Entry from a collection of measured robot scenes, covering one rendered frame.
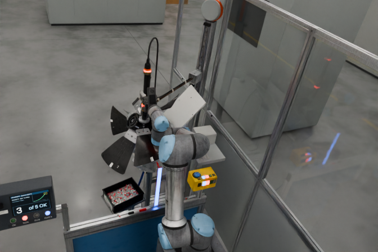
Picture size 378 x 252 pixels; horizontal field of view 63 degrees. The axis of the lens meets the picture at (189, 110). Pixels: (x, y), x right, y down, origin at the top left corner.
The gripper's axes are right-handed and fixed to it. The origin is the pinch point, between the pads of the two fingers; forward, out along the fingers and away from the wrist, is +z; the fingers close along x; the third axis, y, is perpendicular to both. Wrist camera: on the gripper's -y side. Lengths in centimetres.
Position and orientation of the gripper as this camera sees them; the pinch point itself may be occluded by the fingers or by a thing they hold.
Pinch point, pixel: (144, 90)
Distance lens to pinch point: 192.1
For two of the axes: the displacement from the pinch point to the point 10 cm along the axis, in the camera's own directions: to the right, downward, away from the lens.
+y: -1.3, 8.3, 5.5
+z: -3.9, -5.5, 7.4
